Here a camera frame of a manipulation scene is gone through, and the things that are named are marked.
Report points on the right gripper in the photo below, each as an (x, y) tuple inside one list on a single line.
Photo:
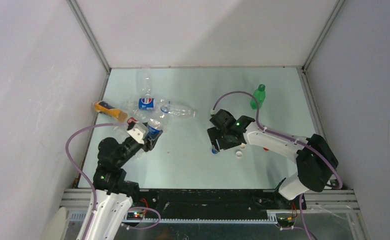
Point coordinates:
[(214, 134)]

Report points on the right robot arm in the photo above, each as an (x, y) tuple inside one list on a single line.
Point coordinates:
[(314, 159)]

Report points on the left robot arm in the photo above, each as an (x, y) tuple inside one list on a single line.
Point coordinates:
[(112, 195)]

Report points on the blue bottle cap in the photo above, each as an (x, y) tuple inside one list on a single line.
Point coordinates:
[(214, 151)]

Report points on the clear crushed plastic bottle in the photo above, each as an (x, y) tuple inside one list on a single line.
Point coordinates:
[(153, 127)]

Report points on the green bottle cap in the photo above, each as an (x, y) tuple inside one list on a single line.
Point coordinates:
[(261, 88)]

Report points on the clear bottle with blue label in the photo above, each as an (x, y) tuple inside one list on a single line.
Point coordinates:
[(147, 107)]

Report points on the orange bottle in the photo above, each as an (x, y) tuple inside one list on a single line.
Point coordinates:
[(105, 108)]

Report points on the white cable duct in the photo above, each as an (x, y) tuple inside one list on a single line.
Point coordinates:
[(79, 216)]

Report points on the clear bottle with red ring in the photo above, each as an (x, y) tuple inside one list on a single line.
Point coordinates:
[(131, 121)]

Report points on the green plastic bottle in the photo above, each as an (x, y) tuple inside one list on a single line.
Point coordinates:
[(259, 97)]

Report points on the white bottle cap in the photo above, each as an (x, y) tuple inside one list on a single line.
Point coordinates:
[(238, 154)]

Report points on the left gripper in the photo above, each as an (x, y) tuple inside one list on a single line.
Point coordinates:
[(149, 145)]

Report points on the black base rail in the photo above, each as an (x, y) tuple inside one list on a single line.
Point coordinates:
[(215, 204)]

